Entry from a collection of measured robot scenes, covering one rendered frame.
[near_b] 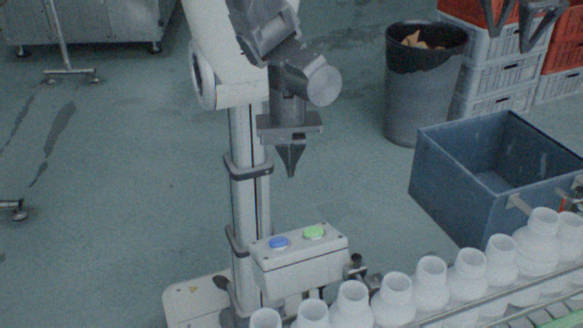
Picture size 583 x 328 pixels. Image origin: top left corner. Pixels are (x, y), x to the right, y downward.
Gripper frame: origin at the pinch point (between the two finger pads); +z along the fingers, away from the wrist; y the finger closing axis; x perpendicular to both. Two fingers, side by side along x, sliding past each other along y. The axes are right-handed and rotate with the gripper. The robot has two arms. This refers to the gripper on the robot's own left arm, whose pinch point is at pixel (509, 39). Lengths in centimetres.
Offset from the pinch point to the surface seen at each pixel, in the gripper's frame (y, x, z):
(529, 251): -16.3, 3.3, 24.9
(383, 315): -16.7, 26.9, 27.6
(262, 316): -13, 42, 25
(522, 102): 165, -190, 129
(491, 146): 45, -49, 57
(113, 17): 356, 39, 105
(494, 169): 45, -52, 66
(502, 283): -17.5, 8.0, 28.5
